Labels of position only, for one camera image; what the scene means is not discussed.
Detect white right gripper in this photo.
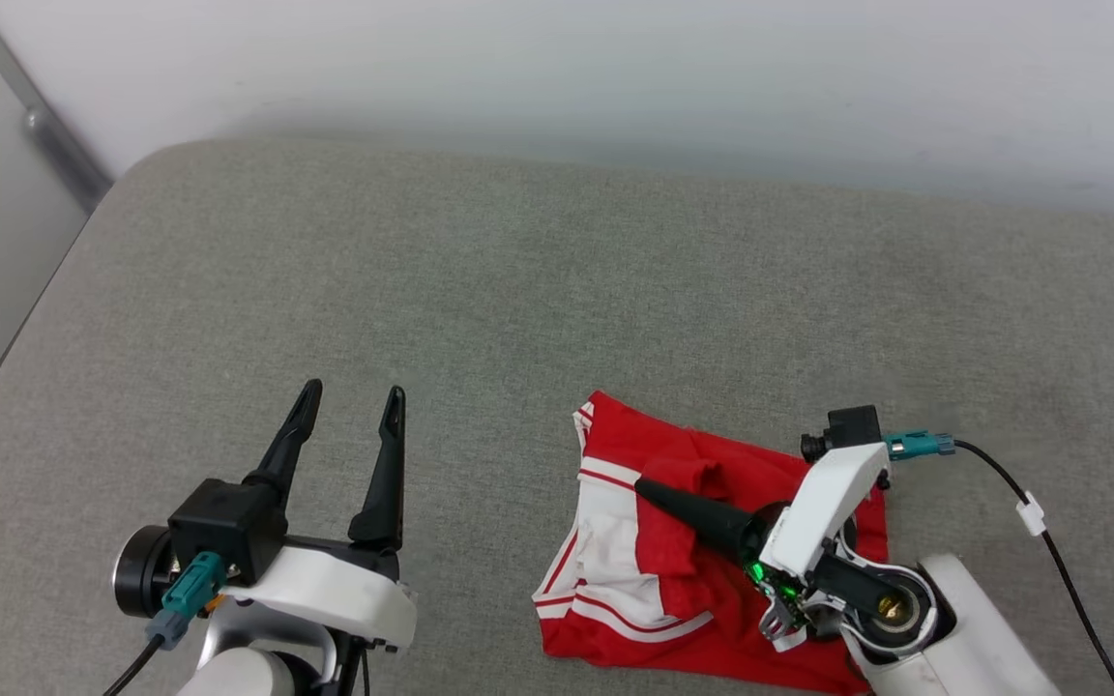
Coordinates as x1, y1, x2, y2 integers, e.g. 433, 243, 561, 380
633, 442, 892, 644

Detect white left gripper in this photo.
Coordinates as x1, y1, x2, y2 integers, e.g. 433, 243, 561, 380
222, 378, 420, 654

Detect red white basketball jersey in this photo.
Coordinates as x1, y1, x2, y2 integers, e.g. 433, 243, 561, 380
533, 390, 892, 696

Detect grey fabric sofa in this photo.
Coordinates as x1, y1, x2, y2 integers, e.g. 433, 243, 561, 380
0, 135, 1114, 696

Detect teal left camera plug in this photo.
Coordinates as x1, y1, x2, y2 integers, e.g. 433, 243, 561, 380
145, 551, 228, 651

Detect teal camera plug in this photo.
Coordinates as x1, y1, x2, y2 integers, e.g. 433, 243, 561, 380
145, 551, 228, 651
884, 431, 957, 461

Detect teal right camera plug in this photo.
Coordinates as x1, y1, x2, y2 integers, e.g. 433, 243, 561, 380
884, 431, 957, 461

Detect black left camera cable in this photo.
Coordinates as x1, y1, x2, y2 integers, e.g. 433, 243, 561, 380
101, 638, 166, 696

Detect black camera cable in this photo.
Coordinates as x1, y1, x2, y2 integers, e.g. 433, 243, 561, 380
101, 638, 166, 696
953, 440, 1114, 696

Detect black right camera cable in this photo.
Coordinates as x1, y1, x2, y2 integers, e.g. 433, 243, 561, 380
953, 440, 1114, 696

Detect grey metal rail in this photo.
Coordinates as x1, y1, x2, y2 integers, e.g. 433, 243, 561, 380
0, 0, 115, 212

